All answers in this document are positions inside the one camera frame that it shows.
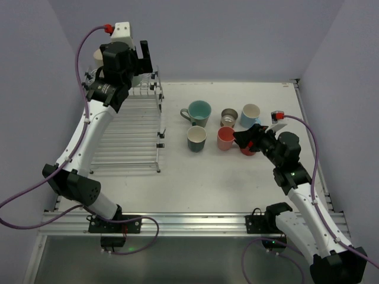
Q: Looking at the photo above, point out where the red mug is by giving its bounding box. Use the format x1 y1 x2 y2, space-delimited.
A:
240 147 256 156

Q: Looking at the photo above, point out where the light blue patterned cup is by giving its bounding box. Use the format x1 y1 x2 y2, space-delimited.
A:
240 104 261 128

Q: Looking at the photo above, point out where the pink tumbler cup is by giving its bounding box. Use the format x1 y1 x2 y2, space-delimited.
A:
217 126 235 151

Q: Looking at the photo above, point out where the dark green mug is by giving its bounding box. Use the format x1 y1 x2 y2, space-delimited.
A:
187 125 207 153

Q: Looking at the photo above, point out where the sage green mug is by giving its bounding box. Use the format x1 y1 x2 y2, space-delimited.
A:
180 100 211 127

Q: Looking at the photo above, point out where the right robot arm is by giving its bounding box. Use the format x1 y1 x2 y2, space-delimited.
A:
233 124 367 283

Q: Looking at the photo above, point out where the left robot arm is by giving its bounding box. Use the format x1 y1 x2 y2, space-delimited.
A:
42 40 153 220

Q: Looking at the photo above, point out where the metal dish rack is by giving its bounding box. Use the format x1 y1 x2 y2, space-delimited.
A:
90 67 166 175

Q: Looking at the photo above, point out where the light green tumbler cup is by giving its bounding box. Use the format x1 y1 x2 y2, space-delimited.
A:
131 75 143 88

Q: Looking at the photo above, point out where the beige tumbler cup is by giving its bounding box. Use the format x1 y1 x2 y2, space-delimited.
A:
93 49 103 68

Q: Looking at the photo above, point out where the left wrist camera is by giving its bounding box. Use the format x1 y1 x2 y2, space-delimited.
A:
110 22 135 50

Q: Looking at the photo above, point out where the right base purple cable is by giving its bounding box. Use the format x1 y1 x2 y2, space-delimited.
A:
241 238 306 284

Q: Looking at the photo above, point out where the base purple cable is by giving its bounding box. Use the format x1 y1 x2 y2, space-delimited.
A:
102 216 160 256
241 238 306 284

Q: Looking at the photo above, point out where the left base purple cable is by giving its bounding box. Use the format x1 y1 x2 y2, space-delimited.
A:
102 216 160 256

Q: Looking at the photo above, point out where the aluminium rail frame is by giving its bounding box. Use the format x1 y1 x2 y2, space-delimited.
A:
29 79 356 284

